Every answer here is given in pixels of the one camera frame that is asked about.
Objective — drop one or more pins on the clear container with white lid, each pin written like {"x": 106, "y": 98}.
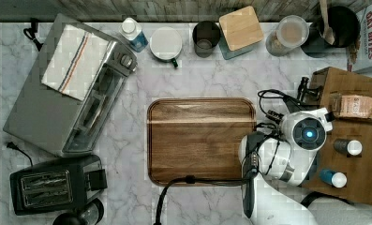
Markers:
{"x": 291, "y": 33}

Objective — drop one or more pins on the black utensil crock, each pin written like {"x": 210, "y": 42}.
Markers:
{"x": 345, "y": 25}

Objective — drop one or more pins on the silver toaster oven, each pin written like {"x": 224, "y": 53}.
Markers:
{"x": 60, "y": 124}

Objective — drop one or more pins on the oat bites cereal box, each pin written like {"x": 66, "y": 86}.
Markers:
{"x": 360, "y": 52}

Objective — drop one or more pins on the white blue plastic bottle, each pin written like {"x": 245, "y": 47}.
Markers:
{"x": 133, "y": 34}

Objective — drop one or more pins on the wooden spoon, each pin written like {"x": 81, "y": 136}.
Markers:
{"x": 328, "y": 33}

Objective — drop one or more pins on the wooden cutting board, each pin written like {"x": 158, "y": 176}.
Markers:
{"x": 197, "y": 136}

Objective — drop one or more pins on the teal spice shaker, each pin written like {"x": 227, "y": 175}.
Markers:
{"x": 336, "y": 179}

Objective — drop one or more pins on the wooden drawer cabinet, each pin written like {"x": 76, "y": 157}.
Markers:
{"x": 358, "y": 170}

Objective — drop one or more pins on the black pepper shaker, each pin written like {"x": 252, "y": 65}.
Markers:
{"x": 348, "y": 147}

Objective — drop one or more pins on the brown tea packets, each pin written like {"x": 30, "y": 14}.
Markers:
{"x": 355, "y": 106}

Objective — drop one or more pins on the teal box with bamboo lid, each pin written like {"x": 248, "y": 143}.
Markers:
{"x": 240, "y": 30}

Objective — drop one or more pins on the black slot toaster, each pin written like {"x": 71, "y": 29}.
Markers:
{"x": 60, "y": 184}

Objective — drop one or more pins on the striped white dish towel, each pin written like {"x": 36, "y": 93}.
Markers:
{"x": 75, "y": 62}

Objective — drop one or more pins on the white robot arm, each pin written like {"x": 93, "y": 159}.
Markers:
{"x": 295, "y": 176}

